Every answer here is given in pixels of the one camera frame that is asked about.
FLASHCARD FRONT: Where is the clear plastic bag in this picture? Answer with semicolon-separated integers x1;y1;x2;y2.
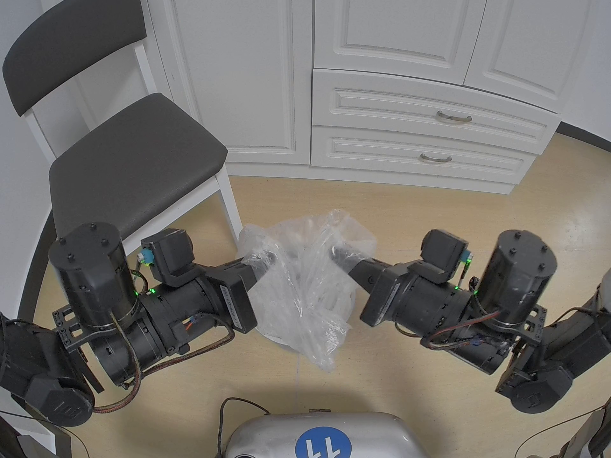
237;209;378;372

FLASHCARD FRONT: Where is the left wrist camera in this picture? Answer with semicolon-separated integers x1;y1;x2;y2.
137;228;196;289

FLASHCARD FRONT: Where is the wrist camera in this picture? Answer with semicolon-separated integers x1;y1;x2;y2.
420;229;474;285
137;228;196;289

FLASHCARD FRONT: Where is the grey padded white chair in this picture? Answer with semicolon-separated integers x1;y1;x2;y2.
2;0;244;256

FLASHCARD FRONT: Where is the white wardrobe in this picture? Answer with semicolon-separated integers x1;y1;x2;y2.
36;0;611;195

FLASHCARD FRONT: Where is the black cable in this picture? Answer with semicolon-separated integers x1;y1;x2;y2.
217;397;274;458
93;325;235;414

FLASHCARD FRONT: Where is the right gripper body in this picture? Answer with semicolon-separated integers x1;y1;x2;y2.
360;260;478;339

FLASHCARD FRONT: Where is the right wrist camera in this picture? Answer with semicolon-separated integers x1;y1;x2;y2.
420;229;474;285

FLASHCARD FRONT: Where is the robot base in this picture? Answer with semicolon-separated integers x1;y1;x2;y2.
224;409;422;458

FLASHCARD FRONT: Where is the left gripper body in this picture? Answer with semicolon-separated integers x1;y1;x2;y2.
142;274;259;356

